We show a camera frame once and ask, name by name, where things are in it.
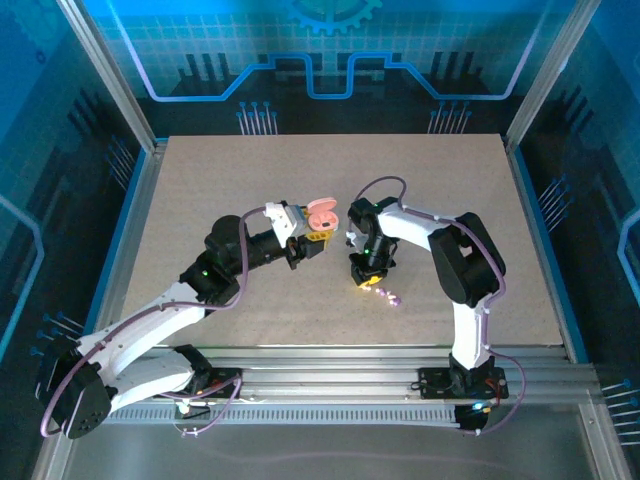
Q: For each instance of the pink earbud charging case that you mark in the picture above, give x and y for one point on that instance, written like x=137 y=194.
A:
x=322 y=220

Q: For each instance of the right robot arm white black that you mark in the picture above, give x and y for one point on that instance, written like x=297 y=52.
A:
x=465 y=265

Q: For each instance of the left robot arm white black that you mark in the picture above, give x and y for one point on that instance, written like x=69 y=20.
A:
x=135 y=330

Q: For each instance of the black controller box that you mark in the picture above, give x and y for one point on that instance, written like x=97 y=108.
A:
x=470 y=422

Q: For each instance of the grey metal tray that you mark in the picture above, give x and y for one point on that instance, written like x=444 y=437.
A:
x=325 y=450

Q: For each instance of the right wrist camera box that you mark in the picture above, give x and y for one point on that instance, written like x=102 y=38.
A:
x=353 y=240

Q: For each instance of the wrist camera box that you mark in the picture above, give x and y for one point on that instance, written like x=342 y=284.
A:
x=353 y=240
x=299 y=216

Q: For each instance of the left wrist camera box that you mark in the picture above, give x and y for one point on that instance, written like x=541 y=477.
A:
x=299 y=216

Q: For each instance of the aluminium table side rail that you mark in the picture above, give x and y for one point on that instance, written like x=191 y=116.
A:
x=140 y=200
x=527 y=200

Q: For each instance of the aluminium table rail wide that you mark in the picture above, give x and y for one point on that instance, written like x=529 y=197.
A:
x=325 y=372

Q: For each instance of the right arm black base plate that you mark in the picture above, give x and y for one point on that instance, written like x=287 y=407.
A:
x=435 y=387

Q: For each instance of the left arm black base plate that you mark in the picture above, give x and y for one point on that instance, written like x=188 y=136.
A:
x=222 y=393

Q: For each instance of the aluminium frame post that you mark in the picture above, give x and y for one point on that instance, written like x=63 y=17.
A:
x=118 y=85
x=546 y=75

